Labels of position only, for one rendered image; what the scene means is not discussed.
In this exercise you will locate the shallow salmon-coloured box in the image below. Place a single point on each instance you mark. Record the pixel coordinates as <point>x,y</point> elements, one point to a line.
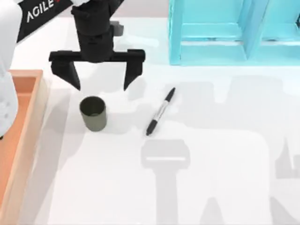
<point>25,110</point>

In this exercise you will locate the dark grey cup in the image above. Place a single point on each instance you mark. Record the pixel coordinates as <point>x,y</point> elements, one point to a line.
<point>94,117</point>

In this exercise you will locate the light blue rack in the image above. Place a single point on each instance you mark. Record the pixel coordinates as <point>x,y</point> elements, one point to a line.
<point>211,35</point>

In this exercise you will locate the pale grey rounded box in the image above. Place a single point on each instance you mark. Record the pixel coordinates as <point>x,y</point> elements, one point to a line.
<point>117,28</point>

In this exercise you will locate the black marker pen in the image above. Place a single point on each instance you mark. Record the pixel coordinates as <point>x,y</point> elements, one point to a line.
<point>160,112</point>

